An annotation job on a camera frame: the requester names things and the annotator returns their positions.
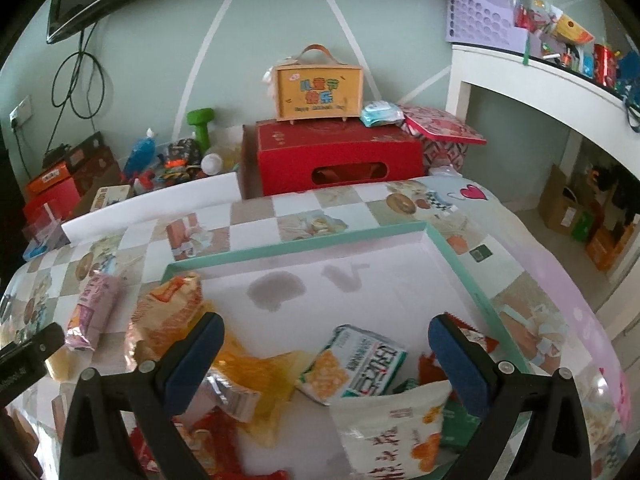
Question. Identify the dark brown box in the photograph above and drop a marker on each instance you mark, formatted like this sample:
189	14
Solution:
95	160

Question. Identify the white paper board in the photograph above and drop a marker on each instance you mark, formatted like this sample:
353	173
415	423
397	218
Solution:
150	210

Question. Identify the orange cardboard box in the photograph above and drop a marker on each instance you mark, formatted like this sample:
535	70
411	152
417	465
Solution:
47	177

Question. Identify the cream picture box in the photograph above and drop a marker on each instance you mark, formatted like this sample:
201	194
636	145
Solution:
107	197

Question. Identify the white orange snack packet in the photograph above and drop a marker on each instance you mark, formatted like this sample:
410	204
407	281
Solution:
385	435

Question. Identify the brown cardboard box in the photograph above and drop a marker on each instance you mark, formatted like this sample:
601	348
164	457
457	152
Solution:
560	205

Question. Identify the blue plastic bottle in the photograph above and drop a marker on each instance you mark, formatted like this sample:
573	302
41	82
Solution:
140	155

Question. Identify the yellow clear snack packet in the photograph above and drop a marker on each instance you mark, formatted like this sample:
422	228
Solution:
260	375

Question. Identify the purple perforated basket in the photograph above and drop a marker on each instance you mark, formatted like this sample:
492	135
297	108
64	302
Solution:
480	10

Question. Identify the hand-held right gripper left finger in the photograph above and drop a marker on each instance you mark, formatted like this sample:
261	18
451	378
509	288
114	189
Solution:
195	360

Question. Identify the wall outlet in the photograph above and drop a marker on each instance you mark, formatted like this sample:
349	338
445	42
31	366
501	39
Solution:
21	114

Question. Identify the red white snack packet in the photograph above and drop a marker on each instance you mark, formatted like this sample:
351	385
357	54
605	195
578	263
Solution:
215	440

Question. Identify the yellow suitcase shaped box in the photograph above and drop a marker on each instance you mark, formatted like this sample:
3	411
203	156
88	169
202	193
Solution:
320	95

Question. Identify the colourful toy pile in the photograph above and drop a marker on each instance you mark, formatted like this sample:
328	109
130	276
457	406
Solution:
177	165

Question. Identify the clear plastic box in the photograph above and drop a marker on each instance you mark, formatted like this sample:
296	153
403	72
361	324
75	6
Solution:
45	232

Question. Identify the green dumbbell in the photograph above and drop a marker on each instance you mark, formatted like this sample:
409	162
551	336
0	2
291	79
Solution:
202	127

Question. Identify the blue tissue box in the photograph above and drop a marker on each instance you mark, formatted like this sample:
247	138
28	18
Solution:
32	251

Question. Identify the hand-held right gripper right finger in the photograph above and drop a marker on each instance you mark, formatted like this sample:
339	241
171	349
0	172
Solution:
457	365

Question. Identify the pink snack packet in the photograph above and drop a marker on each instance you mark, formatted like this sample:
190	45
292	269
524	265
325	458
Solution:
95	310

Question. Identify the orange cream snack packet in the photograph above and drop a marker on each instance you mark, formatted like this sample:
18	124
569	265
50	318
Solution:
165	310

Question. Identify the white capped jar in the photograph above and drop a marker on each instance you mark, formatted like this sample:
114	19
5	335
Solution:
212	162

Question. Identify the teal cardboard tray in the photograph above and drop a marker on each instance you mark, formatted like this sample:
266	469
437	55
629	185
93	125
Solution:
350	300

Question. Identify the white shelf unit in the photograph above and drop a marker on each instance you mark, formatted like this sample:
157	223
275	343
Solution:
525	67

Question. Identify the wet wipes pack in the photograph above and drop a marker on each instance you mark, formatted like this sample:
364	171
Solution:
381	114

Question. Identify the pale yellow bun packet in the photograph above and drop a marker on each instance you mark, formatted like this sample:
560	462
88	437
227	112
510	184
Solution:
62	365

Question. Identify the red patterned tin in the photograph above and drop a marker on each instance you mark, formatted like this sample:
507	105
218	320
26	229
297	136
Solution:
440	127

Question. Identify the orange floor box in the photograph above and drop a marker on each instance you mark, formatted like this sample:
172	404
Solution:
607	250

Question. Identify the pile of shelf packets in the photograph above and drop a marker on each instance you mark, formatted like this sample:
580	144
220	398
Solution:
575	30

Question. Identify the green white cracker packet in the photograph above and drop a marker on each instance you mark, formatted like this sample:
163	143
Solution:
350	365

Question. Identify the red cardboard box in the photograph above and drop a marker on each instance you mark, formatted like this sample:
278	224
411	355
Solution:
50	205

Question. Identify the small black device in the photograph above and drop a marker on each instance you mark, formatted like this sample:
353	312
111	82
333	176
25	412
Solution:
57	155

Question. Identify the red gift box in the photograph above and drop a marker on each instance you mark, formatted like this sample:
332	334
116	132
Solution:
310	155

